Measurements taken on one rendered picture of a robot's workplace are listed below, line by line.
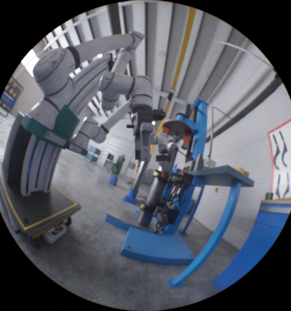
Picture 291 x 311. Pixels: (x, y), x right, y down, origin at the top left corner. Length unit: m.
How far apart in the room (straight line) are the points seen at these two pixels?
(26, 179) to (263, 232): 1.77
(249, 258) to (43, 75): 1.57
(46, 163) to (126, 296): 1.19
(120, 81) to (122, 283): 1.19
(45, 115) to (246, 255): 1.61
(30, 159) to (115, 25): 5.57
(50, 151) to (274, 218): 1.86
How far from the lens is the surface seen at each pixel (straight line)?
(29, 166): 0.83
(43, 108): 0.55
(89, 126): 0.87
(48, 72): 0.44
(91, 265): 0.97
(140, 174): 2.64
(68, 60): 0.48
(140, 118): 0.29
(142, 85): 0.39
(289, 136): 2.50
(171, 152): 1.42
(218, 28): 6.41
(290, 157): 2.35
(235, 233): 2.55
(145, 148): 0.26
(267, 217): 1.06
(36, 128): 0.53
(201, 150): 1.65
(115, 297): 0.90
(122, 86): 0.37
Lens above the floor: 0.86
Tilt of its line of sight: 12 degrees up
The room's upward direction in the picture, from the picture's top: 22 degrees clockwise
